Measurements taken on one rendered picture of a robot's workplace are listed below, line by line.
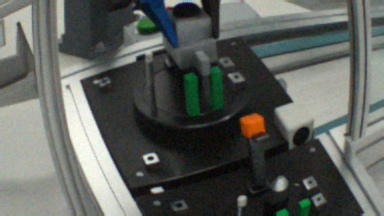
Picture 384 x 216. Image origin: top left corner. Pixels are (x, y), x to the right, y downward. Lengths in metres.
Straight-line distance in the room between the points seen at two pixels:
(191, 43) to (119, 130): 0.14
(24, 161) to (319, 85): 0.49
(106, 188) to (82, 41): 0.46
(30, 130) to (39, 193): 0.17
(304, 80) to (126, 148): 0.32
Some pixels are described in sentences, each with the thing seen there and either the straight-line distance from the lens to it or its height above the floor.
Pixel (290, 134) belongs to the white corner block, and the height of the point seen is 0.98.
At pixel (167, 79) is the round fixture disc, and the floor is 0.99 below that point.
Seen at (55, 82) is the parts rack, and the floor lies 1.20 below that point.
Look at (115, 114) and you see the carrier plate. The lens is 0.93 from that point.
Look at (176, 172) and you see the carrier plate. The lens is 0.84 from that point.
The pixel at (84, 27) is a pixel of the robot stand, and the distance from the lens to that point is 1.24.
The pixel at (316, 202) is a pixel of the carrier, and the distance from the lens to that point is 0.74.
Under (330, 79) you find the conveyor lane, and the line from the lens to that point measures 1.08.
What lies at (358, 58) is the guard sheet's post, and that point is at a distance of 0.81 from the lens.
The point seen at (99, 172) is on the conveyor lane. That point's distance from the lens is 0.88.
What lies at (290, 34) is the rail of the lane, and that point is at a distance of 1.13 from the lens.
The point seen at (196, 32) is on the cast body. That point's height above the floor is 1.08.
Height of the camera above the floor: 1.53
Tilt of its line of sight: 37 degrees down
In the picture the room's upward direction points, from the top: 4 degrees counter-clockwise
